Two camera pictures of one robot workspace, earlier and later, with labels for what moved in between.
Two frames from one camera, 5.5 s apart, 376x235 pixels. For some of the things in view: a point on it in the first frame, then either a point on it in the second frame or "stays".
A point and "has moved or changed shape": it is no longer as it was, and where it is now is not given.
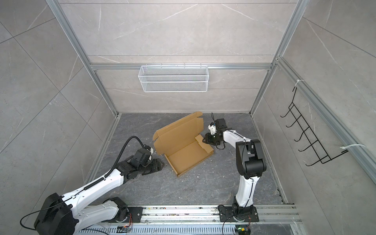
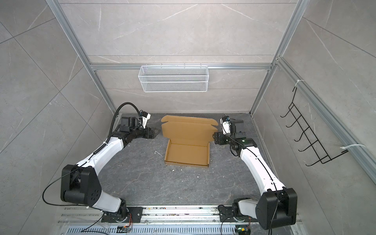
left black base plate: [135, 215] stays
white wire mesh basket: [153, 79] stays
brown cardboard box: [178, 143] has moved or changed shape
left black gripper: [157, 165] to [152, 134]
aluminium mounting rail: [281, 214] stays
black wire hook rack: [322, 155] stays
